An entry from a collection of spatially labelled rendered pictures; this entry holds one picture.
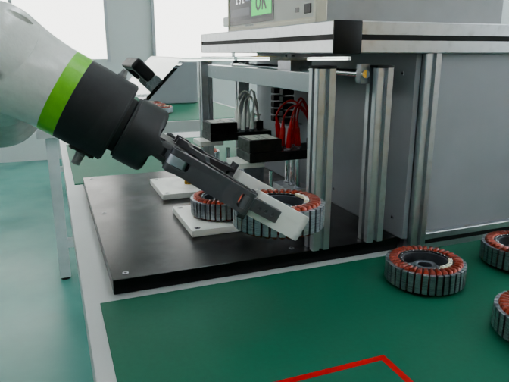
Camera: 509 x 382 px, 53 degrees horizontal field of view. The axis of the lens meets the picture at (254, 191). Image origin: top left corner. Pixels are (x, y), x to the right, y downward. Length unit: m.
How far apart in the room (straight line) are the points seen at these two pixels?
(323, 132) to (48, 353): 1.58
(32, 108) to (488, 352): 0.55
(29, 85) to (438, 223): 0.68
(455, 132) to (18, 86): 0.66
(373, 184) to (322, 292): 0.21
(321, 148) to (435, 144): 0.21
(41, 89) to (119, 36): 5.10
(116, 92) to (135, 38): 5.11
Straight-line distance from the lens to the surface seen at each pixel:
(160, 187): 1.16
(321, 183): 0.80
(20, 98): 0.56
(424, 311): 0.71
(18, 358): 2.13
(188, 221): 0.92
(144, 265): 0.78
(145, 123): 0.56
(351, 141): 1.00
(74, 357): 2.07
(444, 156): 0.91
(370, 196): 0.84
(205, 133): 1.18
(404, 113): 0.87
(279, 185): 0.99
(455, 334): 0.67
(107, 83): 0.56
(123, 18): 5.65
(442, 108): 0.89
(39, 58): 0.55
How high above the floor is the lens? 1.07
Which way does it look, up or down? 15 degrees down
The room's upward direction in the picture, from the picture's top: straight up
